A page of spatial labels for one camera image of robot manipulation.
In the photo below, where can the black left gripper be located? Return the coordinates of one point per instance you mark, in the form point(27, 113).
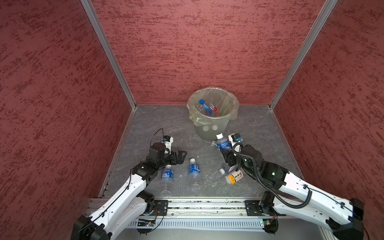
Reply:
point(180, 159)

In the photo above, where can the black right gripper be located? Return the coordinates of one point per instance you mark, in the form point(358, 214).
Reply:
point(229, 157)

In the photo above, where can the blue label bottle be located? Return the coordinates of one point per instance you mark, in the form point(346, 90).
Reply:
point(222, 142)
point(194, 172)
point(167, 179)

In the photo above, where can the clear bottle white label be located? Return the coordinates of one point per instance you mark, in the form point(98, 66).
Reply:
point(213, 144)

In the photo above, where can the red label bottle red cap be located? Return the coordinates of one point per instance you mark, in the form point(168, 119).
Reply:
point(216, 111)

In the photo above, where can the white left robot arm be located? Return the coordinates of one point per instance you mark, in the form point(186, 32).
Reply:
point(131, 200)

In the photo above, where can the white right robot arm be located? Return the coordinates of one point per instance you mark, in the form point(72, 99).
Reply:
point(287, 194)

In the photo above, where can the grey mesh waste bin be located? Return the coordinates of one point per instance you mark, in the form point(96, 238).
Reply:
point(209, 132)

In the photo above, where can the clear bin liner bag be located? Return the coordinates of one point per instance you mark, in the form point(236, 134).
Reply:
point(226, 102)

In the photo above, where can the clear purple tinted bottle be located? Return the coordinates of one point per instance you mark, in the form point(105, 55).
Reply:
point(224, 171)

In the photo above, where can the yellow white label bottle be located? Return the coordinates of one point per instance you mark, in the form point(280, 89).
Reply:
point(234, 176)

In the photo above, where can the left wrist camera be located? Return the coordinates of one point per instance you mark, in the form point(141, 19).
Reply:
point(168, 141)

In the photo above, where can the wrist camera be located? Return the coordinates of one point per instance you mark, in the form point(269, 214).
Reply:
point(235, 138)
point(168, 141)

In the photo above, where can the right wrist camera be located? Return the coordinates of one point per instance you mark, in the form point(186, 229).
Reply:
point(235, 138)

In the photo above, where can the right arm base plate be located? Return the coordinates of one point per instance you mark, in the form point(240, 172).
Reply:
point(254, 209)

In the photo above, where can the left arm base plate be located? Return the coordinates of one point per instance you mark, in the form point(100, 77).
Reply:
point(159, 208)

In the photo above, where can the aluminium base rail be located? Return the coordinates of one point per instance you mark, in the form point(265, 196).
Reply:
point(191, 208)

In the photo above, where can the perforated cable duct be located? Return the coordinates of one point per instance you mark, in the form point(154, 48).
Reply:
point(250, 225)

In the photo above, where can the left aluminium corner post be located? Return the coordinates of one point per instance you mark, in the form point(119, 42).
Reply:
point(97, 26)

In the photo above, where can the aluminium corner post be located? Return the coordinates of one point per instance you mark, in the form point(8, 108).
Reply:
point(317, 26)
point(97, 26)

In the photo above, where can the right aluminium corner post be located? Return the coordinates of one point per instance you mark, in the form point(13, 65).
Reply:
point(317, 26)

